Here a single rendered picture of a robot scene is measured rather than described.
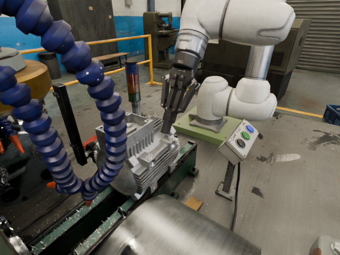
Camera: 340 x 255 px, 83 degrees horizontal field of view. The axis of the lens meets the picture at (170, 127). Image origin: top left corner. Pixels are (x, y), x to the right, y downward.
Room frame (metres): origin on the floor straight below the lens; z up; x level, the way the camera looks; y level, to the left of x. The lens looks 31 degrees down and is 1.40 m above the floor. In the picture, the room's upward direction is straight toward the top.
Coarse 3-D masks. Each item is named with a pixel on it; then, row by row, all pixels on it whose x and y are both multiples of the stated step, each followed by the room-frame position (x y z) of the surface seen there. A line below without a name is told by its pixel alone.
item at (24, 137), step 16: (0, 128) 0.40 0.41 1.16; (16, 128) 0.42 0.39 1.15; (32, 144) 0.43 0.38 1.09; (0, 160) 0.37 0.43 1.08; (16, 160) 0.39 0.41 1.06; (32, 160) 0.42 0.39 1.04; (0, 176) 0.33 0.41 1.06; (16, 176) 0.38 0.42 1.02; (32, 176) 0.41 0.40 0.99; (48, 176) 0.43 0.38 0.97; (0, 192) 0.34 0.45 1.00; (16, 192) 0.36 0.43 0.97; (32, 192) 0.39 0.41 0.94
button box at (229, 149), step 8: (240, 128) 0.53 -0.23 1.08; (232, 136) 0.48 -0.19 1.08; (240, 136) 0.50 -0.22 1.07; (256, 136) 0.53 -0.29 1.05; (224, 144) 0.46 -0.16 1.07; (232, 144) 0.45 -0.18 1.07; (248, 144) 0.48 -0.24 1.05; (224, 152) 0.46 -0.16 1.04; (232, 152) 0.44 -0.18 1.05; (240, 152) 0.43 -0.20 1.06; (232, 160) 0.44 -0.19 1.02; (240, 160) 0.43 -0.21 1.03
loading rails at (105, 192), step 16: (192, 144) 0.67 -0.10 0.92; (176, 160) 0.56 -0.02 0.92; (192, 160) 0.64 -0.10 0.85; (176, 176) 0.53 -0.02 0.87; (192, 176) 0.59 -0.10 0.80; (112, 192) 0.41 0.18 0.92; (160, 192) 0.45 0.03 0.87; (176, 192) 0.49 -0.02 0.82; (96, 208) 0.36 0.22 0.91; (112, 208) 0.40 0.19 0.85; (128, 208) 0.35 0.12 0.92; (64, 224) 0.30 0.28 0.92; (80, 224) 0.32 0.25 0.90; (96, 224) 0.35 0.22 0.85; (112, 224) 0.30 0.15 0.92; (32, 240) 0.26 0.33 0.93; (48, 240) 0.26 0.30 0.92; (64, 240) 0.28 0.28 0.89; (80, 240) 0.30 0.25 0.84; (96, 240) 0.26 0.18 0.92
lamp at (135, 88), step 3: (129, 84) 0.87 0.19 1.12; (132, 84) 0.86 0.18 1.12; (135, 84) 0.87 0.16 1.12; (138, 84) 0.88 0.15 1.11; (129, 87) 0.87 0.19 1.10; (132, 87) 0.86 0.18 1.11; (135, 87) 0.87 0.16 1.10; (138, 87) 0.88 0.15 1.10; (129, 90) 0.87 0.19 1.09; (132, 90) 0.86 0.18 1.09; (135, 90) 0.87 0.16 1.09; (138, 90) 0.88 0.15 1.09; (132, 93) 0.86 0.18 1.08
